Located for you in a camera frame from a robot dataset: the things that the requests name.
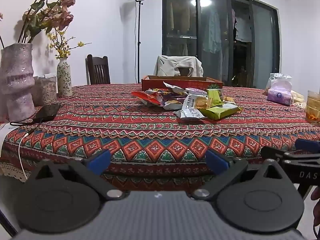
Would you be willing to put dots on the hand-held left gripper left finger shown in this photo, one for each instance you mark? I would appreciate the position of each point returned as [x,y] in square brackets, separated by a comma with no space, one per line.
[100,161]

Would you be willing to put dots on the black floor lamp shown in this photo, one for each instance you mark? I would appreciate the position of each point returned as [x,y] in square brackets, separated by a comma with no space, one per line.
[138,42]

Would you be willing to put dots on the wooden chair with cushion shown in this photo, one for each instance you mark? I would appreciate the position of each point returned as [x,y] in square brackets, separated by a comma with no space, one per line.
[184,71]

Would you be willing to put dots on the clear jar with white lid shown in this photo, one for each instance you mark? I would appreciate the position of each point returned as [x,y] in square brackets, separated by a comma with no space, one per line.
[46,90]

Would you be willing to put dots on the person's right hand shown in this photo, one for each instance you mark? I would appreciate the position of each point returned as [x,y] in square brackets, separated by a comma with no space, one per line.
[316,205]

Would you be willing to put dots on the chair with beige jacket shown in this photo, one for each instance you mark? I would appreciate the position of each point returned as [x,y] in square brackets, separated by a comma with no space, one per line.
[170,65]

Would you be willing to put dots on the black smartphone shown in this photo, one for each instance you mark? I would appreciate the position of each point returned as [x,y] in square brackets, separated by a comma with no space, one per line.
[47,112]

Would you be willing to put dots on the pile of snack packets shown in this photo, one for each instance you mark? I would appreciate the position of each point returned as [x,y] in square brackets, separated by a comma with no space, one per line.
[192,107]

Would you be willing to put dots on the purple tissue pack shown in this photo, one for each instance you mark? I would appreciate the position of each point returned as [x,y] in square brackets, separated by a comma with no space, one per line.
[278,96]

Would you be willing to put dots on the pale yellow plastic bag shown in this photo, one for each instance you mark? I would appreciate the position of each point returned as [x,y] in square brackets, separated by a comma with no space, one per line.
[297,98]

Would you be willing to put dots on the yellow flower sprigs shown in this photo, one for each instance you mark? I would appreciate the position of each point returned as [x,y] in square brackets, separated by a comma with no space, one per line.
[60,47]

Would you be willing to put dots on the large pink ceramic vase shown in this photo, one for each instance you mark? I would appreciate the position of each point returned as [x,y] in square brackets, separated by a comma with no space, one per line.
[17,80]

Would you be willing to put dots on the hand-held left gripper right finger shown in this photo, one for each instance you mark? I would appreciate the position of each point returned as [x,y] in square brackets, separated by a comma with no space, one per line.
[217,161]

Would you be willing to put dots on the dark wooden chair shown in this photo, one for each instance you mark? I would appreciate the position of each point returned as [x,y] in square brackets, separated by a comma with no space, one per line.
[100,72]

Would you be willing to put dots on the red cardboard box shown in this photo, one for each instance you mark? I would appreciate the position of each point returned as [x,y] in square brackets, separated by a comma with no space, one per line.
[155,84]

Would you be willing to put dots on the black sliding glass door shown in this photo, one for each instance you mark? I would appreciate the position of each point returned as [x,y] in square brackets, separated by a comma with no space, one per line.
[262,42]

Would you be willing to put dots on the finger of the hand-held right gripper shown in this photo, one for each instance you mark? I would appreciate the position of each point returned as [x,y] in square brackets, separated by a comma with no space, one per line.
[275,152]
[306,144]

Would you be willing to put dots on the glass of tea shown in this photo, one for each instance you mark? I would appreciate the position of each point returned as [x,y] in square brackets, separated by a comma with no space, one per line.
[312,107]

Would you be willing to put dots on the small floral ceramic vase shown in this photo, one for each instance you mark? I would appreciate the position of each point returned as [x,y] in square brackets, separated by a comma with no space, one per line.
[64,80]

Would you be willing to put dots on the clear plastic bag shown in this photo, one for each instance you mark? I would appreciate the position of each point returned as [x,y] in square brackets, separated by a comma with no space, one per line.
[277,77]

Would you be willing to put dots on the dried pink roses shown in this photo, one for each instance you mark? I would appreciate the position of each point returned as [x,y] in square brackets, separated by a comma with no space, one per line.
[62,17]

